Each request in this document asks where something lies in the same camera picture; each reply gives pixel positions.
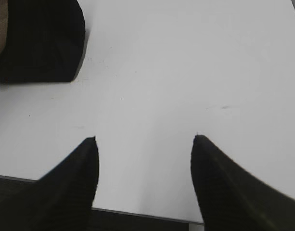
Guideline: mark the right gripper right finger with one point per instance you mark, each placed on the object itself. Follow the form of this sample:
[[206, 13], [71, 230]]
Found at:
[[231, 199]]

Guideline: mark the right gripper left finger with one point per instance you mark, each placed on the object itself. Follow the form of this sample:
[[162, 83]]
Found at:
[[59, 201]]

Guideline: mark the black bag with tan handles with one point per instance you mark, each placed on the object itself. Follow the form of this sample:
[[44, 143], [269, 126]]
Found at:
[[41, 41]]

